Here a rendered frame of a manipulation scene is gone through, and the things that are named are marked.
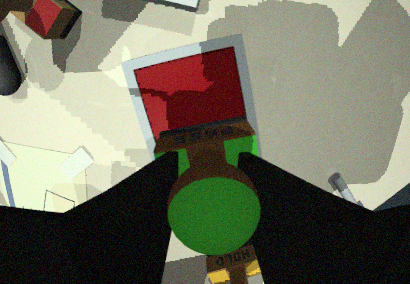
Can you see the red ink pad in grey tray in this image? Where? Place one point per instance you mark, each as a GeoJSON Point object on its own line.
{"type": "Point", "coordinates": [202, 82]}

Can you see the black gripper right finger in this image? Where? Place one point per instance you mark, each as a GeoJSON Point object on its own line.
{"type": "Point", "coordinates": [310, 236]}

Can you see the white flat box with blue label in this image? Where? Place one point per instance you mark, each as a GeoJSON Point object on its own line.
{"type": "Point", "coordinates": [401, 198]}

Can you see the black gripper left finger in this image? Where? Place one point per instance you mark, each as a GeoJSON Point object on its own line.
{"type": "Point", "coordinates": [119, 237]}

